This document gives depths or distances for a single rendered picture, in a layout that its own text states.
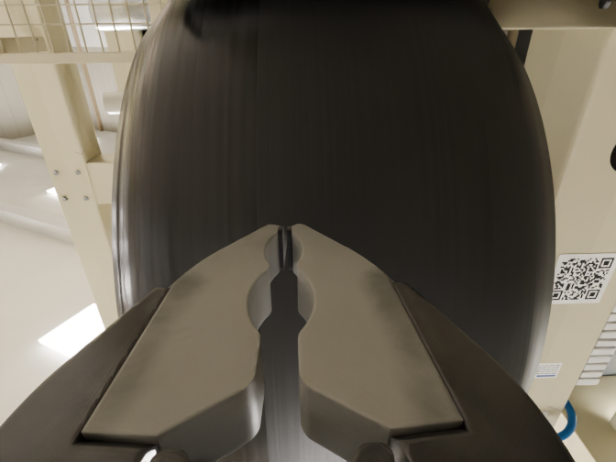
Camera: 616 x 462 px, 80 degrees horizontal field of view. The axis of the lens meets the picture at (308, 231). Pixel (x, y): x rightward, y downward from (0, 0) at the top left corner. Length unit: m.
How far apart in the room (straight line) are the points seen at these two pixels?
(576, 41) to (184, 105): 0.39
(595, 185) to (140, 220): 0.45
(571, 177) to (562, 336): 0.24
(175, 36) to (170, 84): 0.04
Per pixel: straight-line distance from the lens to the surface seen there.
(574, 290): 0.57
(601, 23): 0.43
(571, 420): 0.77
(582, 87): 0.47
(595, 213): 0.52
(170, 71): 0.26
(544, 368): 0.66
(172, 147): 0.23
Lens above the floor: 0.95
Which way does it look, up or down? 28 degrees up
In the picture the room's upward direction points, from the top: 180 degrees clockwise
